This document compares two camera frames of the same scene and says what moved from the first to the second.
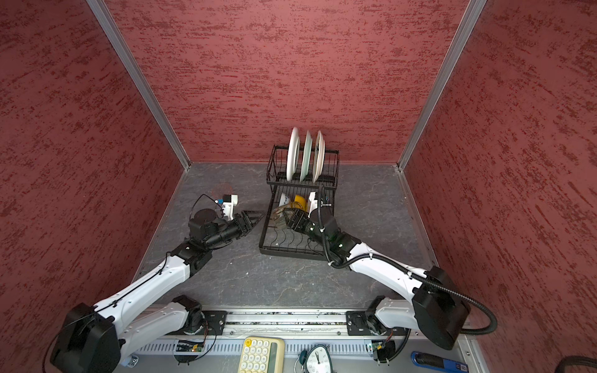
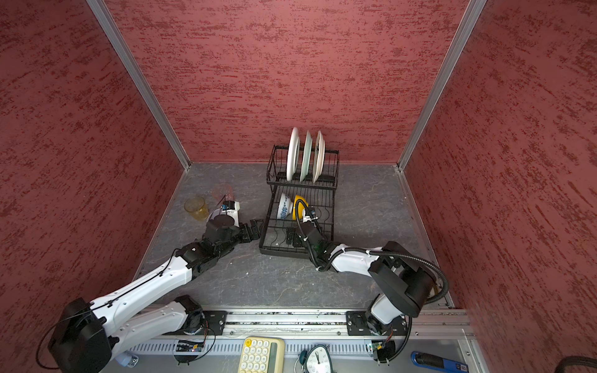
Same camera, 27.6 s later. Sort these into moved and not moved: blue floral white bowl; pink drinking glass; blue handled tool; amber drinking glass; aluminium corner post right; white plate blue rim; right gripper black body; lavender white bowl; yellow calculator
Moved: right gripper black body; lavender white bowl; amber drinking glass
Not moved: blue floral white bowl; yellow calculator; aluminium corner post right; white plate blue rim; blue handled tool; pink drinking glass
